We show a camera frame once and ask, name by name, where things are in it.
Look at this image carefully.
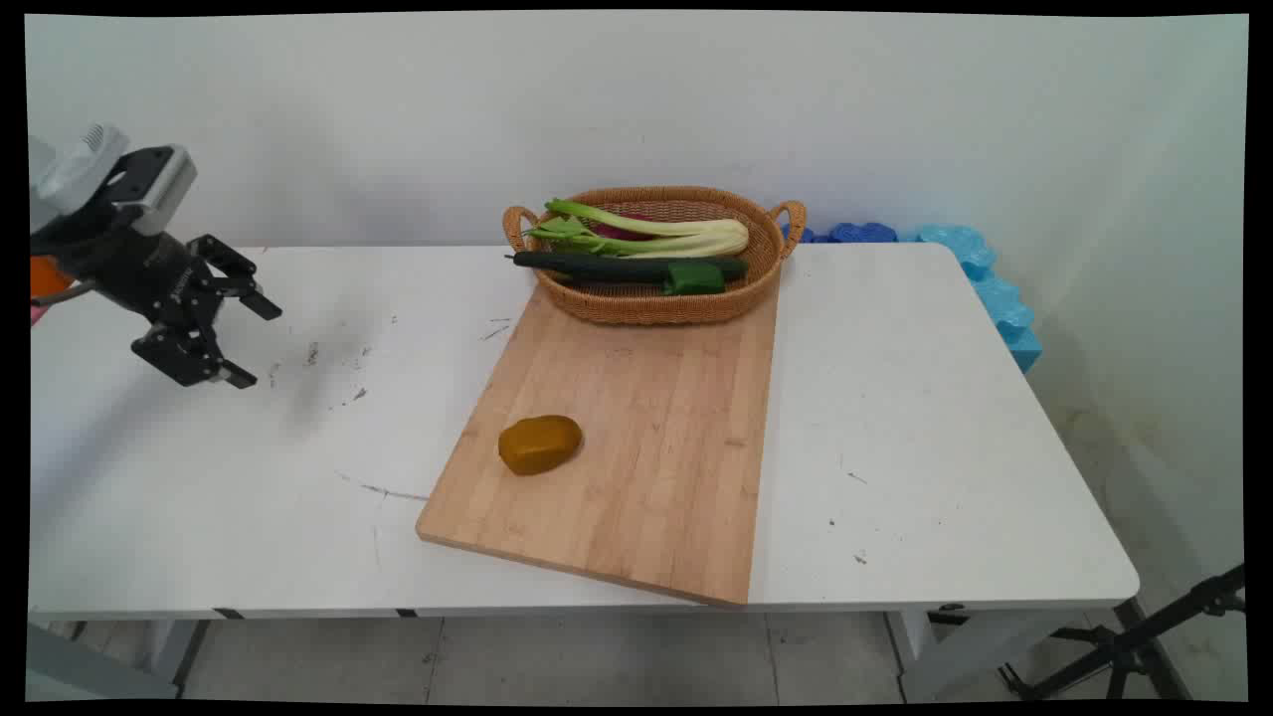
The orange object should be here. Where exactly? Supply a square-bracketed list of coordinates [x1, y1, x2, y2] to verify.
[30, 255, 77, 300]

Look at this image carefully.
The brown potato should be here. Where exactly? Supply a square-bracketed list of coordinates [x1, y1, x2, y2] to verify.
[497, 415, 584, 476]

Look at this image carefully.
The black tripod stand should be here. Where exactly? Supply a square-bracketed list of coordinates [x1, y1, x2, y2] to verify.
[998, 564, 1247, 701]

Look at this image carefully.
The light blue foam mat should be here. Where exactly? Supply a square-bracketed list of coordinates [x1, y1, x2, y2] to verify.
[913, 224, 1044, 375]

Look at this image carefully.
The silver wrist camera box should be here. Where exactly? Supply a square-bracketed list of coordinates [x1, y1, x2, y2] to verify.
[103, 144, 199, 238]

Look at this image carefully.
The wooden cutting board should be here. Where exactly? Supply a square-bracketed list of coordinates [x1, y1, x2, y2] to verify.
[415, 282, 781, 609]

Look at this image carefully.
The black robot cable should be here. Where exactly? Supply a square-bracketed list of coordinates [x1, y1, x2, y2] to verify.
[30, 280, 100, 307]

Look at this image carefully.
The woven wicker basket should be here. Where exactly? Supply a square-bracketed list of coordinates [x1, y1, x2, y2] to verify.
[502, 185, 808, 327]

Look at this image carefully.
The red vegetable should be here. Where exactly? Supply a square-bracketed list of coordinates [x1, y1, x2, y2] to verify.
[594, 212, 657, 243]

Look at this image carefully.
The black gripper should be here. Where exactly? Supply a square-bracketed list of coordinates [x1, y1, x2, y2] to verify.
[32, 202, 283, 390]

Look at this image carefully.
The white table leg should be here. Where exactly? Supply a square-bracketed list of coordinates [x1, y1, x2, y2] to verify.
[883, 608, 1080, 703]
[28, 619, 212, 701]

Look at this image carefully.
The green white bok choy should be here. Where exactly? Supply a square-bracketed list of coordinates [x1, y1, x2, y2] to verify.
[521, 198, 751, 261]

